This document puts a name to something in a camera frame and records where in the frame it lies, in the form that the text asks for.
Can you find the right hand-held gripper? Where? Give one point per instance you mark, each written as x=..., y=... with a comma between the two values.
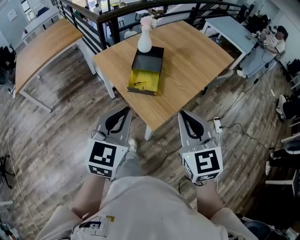
x=206, y=161

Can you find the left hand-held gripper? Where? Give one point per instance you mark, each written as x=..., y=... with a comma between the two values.
x=103, y=154

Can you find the yellow tool handle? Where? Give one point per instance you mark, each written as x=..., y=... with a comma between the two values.
x=141, y=83

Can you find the yellow drawer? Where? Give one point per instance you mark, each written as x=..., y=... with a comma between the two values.
x=147, y=61

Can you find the person's right forearm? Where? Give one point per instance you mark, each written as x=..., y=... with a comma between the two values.
x=209, y=199

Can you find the person's left forearm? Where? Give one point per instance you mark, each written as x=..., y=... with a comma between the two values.
x=91, y=197

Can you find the white power strip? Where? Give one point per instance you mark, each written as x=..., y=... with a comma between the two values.
x=217, y=125

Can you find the person's white shoe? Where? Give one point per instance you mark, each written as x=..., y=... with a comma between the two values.
x=132, y=144

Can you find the person's grey trousers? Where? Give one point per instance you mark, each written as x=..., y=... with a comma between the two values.
x=129, y=164

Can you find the wooden table white legs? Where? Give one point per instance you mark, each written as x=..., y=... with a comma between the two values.
x=187, y=70
x=47, y=51

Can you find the person's cream t-shirt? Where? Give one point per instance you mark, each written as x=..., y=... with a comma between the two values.
x=145, y=211

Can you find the white ceramic vase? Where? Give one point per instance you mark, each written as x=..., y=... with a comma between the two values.
x=144, y=43

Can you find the pale pink flower bouquet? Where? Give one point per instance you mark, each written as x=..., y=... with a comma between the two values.
x=148, y=22

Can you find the black metal railing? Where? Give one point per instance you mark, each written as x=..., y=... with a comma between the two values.
x=107, y=16

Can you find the black office chair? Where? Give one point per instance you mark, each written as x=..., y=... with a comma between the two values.
x=7, y=59

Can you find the white wall notice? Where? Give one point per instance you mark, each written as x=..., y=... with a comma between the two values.
x=12, y=15

